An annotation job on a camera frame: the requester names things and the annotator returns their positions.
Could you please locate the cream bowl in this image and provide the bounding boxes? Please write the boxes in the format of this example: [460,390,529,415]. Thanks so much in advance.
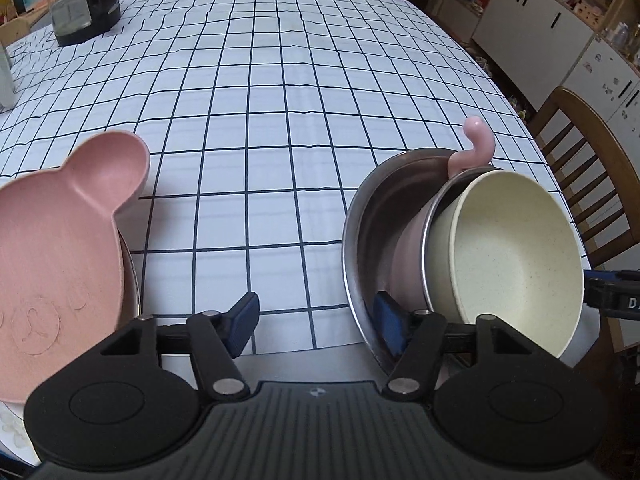
[425,170,585,358]

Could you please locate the wooden chair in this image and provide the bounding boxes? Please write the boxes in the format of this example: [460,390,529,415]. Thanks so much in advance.
[527,86,640,356]

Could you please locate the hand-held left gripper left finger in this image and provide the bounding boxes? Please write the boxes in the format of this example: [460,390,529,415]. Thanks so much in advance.
[95,292,261,404]

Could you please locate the white lower cabinet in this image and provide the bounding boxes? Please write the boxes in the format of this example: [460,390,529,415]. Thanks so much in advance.
[472,0,596,91]

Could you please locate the stainless steel bowl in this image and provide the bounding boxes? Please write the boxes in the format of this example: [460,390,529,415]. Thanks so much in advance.
[342,149,506,376]

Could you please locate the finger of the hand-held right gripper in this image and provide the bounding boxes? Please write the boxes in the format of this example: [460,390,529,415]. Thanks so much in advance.
[582,269,640,307]

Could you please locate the pink bear-shaped plate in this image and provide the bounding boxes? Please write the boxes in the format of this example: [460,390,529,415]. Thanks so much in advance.
[0,131,151,406]

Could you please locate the pink pig bowl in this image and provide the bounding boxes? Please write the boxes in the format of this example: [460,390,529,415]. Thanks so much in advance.
[390,116,496,321]

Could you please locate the white refrigerator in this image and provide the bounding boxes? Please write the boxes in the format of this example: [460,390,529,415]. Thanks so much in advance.
[565,35,640,126]

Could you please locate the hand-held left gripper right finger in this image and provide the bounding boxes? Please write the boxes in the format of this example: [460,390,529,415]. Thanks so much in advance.
[372,291,538,404]

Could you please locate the large white plate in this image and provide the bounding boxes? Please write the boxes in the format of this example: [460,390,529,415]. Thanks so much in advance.
[116,230,143,323]

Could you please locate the checked white tablecloth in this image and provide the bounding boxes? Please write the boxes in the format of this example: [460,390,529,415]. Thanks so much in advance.
[0,0,591,386]

